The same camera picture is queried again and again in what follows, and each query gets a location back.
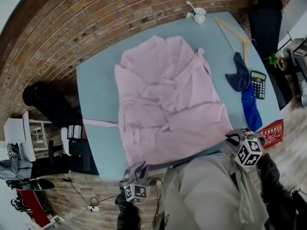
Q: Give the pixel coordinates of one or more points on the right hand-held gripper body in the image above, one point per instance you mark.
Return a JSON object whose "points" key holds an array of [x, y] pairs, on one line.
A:
{"points": [[249, 152]]}

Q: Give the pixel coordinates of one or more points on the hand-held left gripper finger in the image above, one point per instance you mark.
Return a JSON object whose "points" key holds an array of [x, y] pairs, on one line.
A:
{"points": [[129, 172], [143, 171]]}

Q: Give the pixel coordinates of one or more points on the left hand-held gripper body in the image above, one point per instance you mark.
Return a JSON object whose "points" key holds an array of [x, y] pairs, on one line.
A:
{"points": [[136, 192]]}

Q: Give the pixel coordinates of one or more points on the person's left forearm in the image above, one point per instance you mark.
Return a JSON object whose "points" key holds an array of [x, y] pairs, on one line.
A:
{"points": [[127, 214]]}

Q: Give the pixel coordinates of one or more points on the person's right forearm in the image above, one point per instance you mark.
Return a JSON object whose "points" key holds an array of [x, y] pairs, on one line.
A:
{"points": [[275, 190]]}

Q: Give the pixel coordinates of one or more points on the blue cloth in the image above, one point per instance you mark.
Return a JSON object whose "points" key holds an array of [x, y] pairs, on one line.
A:
{"points": [[251, 111]]}

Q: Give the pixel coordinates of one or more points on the red cardboard box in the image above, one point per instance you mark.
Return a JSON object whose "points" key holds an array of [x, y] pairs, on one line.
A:
{"points": [[273, 134]]}

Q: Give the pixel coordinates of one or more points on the white power strip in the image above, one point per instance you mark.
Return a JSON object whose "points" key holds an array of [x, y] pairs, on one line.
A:
{"points": [[93, 208]]}

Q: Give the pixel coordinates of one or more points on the black calculator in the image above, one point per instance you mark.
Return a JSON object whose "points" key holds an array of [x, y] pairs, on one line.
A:
{"points": [[258, 85]]}

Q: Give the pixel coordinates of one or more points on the dark grey towel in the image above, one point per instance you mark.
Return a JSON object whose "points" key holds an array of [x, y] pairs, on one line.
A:
{"points": [[239, 78]]}

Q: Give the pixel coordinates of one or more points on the black box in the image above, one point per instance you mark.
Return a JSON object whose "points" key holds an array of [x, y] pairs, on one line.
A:
{"points": [[75, 147]]}

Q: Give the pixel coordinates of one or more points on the person's grey shirt torso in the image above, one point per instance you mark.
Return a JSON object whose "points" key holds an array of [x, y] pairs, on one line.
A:
{"points": [[206, 195]]}

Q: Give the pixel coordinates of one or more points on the white folded cloth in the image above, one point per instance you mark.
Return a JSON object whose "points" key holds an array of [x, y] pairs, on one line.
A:
{"points": [[64, 140]]}

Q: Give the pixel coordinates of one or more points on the small green plant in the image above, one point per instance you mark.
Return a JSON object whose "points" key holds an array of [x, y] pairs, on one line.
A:
{"points": [[273, 60]]}

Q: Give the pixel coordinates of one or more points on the white side table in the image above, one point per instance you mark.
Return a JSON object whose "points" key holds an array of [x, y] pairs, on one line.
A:
{"points": [[39, 135]]}

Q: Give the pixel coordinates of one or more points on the wooden clothes hanger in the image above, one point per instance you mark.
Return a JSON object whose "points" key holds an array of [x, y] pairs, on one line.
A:
{"points": [[236, 33]]}

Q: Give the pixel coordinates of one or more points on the red cabinet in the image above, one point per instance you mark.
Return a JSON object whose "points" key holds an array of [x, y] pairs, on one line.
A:
{"points": [[33, 207]]}

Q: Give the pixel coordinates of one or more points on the white box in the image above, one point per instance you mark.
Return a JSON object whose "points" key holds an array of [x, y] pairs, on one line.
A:
{"points": [[27, 152], [15, 128]]}

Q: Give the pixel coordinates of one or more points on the black office chair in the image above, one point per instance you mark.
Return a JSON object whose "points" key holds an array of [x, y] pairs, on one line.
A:
{"points": [[48, 104], [265, 27]]}

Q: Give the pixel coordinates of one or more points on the white enamel mug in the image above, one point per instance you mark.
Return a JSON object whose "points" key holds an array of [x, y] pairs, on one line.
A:
{"points": [[199, 17]]}

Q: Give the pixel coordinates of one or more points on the small green packet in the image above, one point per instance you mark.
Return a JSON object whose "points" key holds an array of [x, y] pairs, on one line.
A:
{"points": [[190, 15]]}

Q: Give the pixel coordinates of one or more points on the white toothbrush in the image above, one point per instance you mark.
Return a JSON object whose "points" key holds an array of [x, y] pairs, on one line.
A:
{"points": [[190, 5]]}

